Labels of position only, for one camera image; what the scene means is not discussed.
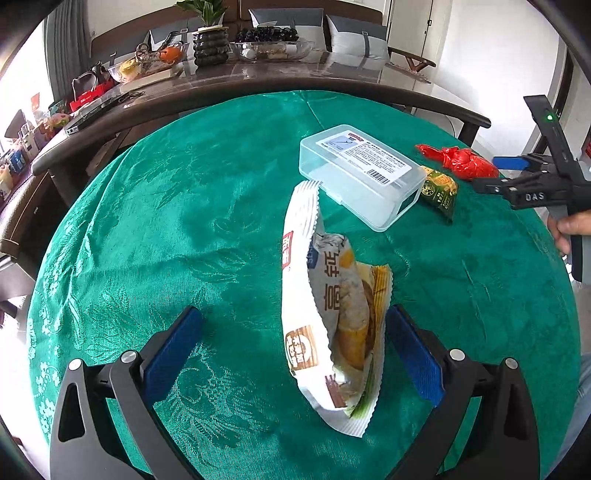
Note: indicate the bunch of black grapes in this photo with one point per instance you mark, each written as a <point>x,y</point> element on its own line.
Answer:
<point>268,34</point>

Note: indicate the dark ribbed vase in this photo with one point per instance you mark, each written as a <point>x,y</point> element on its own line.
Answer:
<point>210,48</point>

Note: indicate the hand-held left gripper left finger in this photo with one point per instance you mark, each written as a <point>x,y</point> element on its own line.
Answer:
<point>171,355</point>

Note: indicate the orange fruit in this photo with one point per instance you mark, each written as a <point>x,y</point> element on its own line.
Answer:
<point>170,54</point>

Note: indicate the red box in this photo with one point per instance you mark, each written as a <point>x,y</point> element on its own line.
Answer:
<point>90,98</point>

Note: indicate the dark side cabinet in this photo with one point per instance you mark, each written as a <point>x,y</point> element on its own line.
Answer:
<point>21,212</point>

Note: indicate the thin book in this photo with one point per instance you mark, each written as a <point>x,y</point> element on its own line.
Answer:
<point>157,77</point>

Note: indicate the black scissors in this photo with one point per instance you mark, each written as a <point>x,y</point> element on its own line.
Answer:
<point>131,95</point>

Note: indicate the green patterned tablecloth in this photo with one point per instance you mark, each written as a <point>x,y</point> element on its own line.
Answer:
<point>161,230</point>

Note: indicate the white oatmeal bag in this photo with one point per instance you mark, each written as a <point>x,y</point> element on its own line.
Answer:
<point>314,323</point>

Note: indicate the green plant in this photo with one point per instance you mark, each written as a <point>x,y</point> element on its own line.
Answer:
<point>203,11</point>

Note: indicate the person's leg in jeans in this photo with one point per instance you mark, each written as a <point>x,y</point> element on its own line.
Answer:
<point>577,424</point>

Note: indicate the dark handbag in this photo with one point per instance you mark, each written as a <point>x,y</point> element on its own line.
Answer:
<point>90,78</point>

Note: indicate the glass bowl with fruit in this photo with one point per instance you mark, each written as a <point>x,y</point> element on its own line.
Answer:
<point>143,69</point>

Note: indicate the glass bowl with grapes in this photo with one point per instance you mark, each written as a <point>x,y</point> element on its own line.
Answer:
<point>272,51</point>

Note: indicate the crumpled red wrapper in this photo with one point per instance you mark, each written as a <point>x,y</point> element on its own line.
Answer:
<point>461,161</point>

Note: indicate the person's right hand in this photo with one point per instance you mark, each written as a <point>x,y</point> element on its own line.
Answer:
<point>570,233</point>

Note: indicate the dark dining table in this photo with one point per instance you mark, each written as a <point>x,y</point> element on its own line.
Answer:
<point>258,81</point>

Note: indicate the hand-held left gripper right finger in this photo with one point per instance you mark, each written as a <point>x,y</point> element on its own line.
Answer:
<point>415,355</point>

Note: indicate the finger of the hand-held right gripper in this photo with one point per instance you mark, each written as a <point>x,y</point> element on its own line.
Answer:
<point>491,187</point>
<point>512,162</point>

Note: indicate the clear plastic box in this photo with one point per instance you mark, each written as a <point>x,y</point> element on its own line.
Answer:
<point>360,184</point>

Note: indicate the dark green small packet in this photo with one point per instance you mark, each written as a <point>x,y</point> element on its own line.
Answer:
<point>438,191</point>

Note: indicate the grey cushion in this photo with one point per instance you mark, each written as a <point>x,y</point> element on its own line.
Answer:
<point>286,22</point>
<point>355,37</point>
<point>166,36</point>

